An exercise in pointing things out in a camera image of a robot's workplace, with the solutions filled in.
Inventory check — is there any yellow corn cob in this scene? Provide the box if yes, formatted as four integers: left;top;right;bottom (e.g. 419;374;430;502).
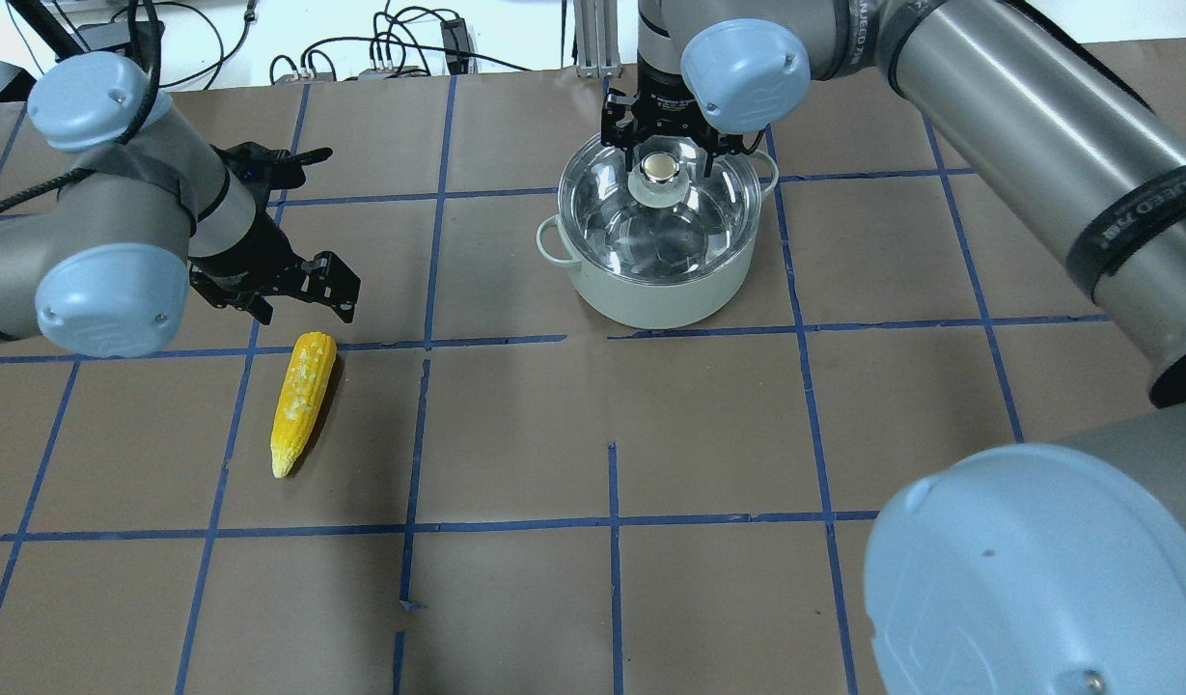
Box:
269;331;338;480

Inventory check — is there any glass pot lid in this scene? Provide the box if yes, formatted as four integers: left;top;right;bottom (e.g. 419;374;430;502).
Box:
557;136;779;286

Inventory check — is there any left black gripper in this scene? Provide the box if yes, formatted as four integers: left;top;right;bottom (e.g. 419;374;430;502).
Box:
189;209;362;325

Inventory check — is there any aluminium frame post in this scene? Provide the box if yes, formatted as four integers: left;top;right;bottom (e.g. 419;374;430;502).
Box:
566;1;640;79

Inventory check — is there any pale green cooking pot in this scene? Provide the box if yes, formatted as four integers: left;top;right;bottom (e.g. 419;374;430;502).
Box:
535;136;782;330

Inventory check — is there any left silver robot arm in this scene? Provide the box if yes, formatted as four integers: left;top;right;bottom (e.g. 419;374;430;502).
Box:
0;52;362;357

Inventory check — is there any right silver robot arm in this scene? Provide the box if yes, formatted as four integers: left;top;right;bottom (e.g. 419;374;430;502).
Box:
593;78;1147;694

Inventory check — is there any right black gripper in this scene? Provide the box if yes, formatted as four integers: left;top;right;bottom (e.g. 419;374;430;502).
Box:
600;79;748;178

